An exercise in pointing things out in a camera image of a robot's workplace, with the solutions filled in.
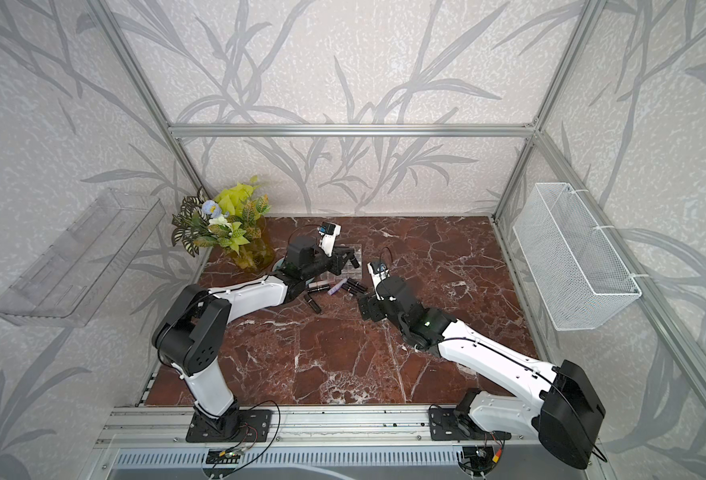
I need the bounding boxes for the black lipstick gold band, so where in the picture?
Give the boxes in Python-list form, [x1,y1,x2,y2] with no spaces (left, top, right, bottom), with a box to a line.
[342,283,362,296]

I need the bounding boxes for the black lipstick silver band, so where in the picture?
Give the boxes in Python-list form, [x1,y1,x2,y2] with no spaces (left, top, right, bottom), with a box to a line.
[347,278,368,292]

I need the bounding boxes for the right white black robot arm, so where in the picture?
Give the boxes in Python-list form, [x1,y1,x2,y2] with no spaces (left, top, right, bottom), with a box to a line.
[359,272,606,470]

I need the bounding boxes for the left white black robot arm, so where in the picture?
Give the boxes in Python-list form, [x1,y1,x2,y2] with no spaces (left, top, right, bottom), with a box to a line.
[151,234,360,423]

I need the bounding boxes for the clear acrylic lipstick organizer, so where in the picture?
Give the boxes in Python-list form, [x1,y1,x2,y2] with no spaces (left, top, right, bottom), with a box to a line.
[329,246,362,280]

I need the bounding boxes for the pink lip gloss upper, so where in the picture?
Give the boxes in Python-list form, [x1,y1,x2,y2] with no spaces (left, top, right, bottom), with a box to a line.
[308,281,331,290]

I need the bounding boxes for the small lavender lip tube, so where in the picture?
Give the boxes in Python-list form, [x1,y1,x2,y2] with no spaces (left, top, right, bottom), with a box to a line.
[327,278,348,296]

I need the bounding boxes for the artificial plant in amber vase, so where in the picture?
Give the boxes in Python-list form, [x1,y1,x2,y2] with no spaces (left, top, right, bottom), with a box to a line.
[171,176,275,273]

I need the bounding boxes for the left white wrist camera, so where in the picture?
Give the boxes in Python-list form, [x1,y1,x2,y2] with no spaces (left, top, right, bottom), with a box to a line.
[318,222,341,257]

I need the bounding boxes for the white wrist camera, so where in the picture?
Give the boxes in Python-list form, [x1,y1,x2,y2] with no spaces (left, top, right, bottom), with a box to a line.
[367,260,390,292]
[318,222,341,257]

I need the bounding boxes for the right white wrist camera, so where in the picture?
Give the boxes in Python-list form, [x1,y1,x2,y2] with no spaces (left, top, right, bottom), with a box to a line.
[367,260,390,292]

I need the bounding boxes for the aluminium frame crossbar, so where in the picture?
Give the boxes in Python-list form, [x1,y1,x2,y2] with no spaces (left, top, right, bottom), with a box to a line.
[168,124,534,139]

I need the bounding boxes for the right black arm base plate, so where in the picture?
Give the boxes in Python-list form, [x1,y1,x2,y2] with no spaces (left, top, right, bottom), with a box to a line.
[428,388,484,441]

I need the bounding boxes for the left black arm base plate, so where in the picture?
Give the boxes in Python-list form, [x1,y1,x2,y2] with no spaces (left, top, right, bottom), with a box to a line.
[185,402,272,443]

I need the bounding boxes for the white wire mesh basket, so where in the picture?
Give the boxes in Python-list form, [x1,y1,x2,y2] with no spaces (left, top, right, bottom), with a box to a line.
[513,182,642,331]

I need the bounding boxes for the small electronics board with wires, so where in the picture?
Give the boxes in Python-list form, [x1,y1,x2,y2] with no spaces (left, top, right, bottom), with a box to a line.
[204,448,244,466]

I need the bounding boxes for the clear acrylic wall shelf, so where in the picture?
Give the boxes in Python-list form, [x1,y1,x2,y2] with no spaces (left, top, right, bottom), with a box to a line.
[0,188,166,328]

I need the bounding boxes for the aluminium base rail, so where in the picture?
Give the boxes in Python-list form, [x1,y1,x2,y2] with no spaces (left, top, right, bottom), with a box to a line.
[94,403,600,448]

